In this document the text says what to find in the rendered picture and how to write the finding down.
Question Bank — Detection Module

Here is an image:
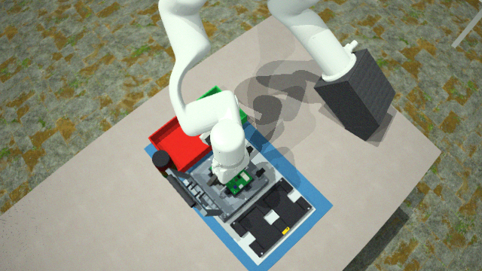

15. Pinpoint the green circuit board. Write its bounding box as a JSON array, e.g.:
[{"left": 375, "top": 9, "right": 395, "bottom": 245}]
[{"left": 225, "top": 169, "right": 253, "bottom": 195}]

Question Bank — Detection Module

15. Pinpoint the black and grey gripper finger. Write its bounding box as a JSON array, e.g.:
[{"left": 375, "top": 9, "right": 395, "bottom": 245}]
[
  {"left": 246, "top": 146, "right": 254, "bottom": 156},
  {"left": 207, "top": 174, "right": 225, "bottom": 187}
]

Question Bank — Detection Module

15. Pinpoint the green bin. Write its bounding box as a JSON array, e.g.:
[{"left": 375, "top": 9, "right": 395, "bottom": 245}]
[{"left": 199, "top": 86, "right": 247, "bottom": 125}]

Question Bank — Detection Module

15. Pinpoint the red bin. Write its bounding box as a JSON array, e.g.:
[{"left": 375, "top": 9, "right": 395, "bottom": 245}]
[{"left": 148, "top": 116, "right": 212, "bottom": 172}]

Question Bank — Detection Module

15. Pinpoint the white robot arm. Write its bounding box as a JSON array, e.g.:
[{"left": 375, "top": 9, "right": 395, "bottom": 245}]
[{"left": 158, "top": 0, "right": 358, "bottom": 169}]

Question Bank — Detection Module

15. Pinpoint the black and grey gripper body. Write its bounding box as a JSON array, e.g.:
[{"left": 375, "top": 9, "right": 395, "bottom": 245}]
[{"left": 212, "top": 147, "right": 250, "bottom": 184}]

